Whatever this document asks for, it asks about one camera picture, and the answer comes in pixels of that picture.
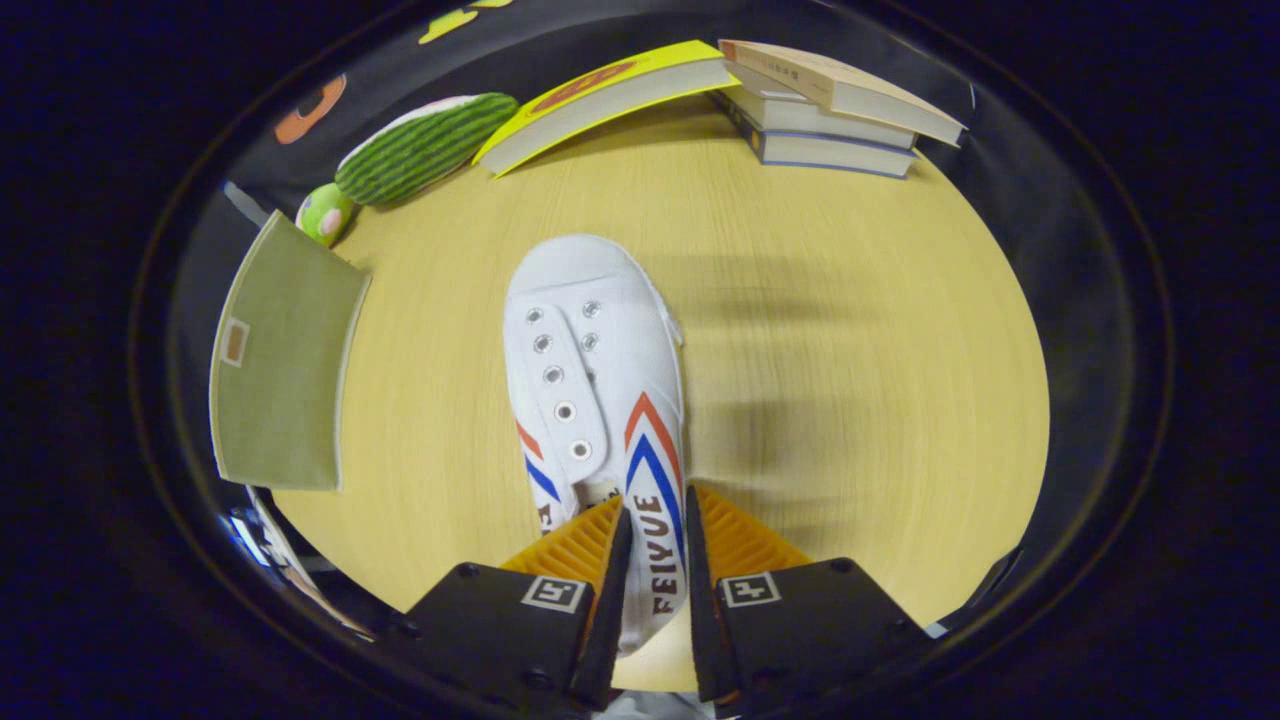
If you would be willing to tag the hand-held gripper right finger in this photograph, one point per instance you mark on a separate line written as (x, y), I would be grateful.
(700, 600)

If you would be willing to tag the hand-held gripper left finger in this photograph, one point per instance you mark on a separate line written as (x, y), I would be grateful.
(610, 600)

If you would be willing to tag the white canvas shoe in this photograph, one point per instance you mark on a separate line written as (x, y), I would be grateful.
(600, 330)

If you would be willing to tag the pale green fabric storage box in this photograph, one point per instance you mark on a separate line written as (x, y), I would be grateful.
(290, 380)

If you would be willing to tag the blue-edged book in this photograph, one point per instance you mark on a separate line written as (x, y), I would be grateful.
(830, 155)

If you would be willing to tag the pink and green plush toy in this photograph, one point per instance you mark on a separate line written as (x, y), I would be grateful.
(325, 215)

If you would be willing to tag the watermelon slice plush toy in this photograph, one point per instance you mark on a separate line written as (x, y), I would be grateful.
(425, 145)

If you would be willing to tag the white book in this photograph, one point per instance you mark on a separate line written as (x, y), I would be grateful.
(800, 115)

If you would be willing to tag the yellow book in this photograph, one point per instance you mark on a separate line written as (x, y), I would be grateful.
(610, 95)

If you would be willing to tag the tan book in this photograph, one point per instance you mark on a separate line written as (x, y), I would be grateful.
(840, 85)

